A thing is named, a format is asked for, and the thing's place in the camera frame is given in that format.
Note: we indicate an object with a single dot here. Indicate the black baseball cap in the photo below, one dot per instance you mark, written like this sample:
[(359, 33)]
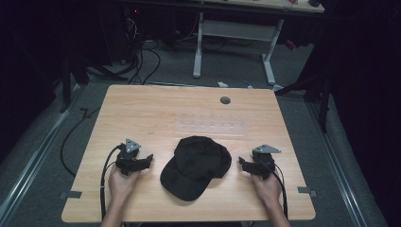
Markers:
[(195, 167)]

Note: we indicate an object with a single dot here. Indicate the wooden desk top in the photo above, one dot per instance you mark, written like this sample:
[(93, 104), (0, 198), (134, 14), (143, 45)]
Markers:
[(261, 5)]

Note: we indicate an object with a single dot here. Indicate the person's right hand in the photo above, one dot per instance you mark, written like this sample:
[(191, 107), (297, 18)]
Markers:
[(268, 189)]

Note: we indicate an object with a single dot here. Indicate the white metal desk frame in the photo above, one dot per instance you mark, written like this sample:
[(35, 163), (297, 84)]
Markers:
[(234, 44)]

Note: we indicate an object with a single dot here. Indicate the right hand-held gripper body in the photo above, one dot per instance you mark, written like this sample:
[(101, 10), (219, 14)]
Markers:
[(263, 160)]

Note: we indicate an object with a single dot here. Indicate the metal floor rail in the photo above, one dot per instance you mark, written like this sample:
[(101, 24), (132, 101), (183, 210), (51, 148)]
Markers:
[(340, 167), (34, 154)]

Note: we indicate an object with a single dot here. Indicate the white plug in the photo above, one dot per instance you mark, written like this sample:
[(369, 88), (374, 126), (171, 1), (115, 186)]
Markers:
[(222, 84)]

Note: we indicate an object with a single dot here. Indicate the black stand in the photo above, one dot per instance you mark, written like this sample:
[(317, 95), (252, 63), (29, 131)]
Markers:
[(312, 94), (74, 78)]

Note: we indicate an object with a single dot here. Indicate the person's left hand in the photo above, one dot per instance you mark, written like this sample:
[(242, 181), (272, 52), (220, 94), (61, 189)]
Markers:
[(121, 185)]

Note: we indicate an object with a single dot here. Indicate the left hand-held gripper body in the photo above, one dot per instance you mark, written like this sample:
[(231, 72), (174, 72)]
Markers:
[(127, 158)]

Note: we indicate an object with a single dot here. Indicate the clear plastic hook rack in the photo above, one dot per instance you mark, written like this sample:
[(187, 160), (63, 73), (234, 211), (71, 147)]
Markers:
[(212, 127)]

